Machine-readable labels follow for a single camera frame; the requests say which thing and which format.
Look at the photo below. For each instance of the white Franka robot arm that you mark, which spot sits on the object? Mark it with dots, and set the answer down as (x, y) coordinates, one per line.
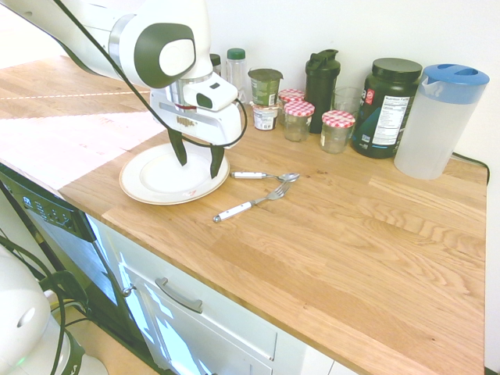
(78, 23)

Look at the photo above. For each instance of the glass jar red checkered lid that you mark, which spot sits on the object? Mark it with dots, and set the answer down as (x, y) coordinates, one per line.
(297, 121)
(290, 95)
(336, 133)

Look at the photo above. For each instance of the white plate with gold rim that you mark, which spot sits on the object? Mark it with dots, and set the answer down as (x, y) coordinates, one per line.
(156, 183)

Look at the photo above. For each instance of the silver cabinet knob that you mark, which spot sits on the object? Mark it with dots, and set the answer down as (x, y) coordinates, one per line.
(128, 290)

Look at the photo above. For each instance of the green yogurt cup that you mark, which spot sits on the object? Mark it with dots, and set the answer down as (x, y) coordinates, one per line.
(265, 88)

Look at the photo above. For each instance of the clear glass tumbler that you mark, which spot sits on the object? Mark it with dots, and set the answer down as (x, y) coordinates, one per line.
(347, 99)

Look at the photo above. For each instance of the black dishwasher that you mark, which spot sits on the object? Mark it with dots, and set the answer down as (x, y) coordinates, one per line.
(70, 242)

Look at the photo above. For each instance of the white cabinet door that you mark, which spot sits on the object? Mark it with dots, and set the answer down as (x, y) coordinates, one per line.
(203, 351)

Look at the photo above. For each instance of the dark green shaker bottle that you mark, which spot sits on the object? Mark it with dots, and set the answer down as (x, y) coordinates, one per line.
(321, 90)

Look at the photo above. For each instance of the clear bottle with green lid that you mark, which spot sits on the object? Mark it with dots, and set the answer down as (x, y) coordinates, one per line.
(236, 74)

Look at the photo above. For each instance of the white drawer front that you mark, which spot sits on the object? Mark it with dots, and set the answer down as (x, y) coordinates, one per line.
(218, 312)

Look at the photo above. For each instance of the dark protein powder tub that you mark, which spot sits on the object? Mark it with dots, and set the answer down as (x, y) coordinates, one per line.
(384, 113)

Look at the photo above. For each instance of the spice jar with dark lid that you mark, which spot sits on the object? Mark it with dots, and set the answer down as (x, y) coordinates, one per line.
(215, 62)

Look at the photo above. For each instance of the white yogurt cup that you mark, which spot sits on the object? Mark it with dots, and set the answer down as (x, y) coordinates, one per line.
(265, 117)

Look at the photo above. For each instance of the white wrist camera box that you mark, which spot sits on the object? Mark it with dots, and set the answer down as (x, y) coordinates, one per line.
(211, 93)

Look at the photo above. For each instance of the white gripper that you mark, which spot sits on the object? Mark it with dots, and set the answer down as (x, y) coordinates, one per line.
(218, 125)

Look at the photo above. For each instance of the translucent pitcher with blue lid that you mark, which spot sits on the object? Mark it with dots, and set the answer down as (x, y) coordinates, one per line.
(433, 129)

